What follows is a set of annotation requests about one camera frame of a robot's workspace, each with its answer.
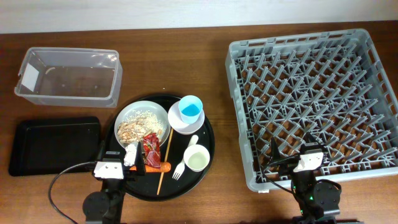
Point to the light blue cup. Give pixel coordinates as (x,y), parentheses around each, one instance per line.
(190,108)

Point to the white tissue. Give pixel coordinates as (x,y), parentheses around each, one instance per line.
(130,156)

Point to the clear plastic bin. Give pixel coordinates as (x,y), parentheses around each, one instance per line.
(60,76)

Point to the red snack wrapper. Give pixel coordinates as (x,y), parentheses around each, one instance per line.
(152,150)

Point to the grey dishwasher rack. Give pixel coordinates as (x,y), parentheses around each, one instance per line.
(330,84)

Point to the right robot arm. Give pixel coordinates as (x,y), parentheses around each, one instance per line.
(318,199)

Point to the orange carrot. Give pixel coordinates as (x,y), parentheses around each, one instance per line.
(164,167)

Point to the white plastic fork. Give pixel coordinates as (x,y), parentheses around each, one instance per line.
(181,166)

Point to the wooden chopstick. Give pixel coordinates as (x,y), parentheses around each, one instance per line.
(165,159)

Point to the black rectangular tray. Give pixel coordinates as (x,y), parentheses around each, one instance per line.
(49,146)

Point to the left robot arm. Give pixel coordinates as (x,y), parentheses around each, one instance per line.
(106,205)

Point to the pink saucer plate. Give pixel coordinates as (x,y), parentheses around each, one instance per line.
(179,126)

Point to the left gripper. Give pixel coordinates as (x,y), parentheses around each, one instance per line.
(140,170)

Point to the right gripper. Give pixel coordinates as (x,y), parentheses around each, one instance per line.
(275,154)

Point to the grey plate with food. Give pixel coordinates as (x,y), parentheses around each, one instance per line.
(140,119)

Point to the small white cup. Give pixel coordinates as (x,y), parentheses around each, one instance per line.
(196,157)

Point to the round black tray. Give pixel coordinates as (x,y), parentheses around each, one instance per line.
(145,188)

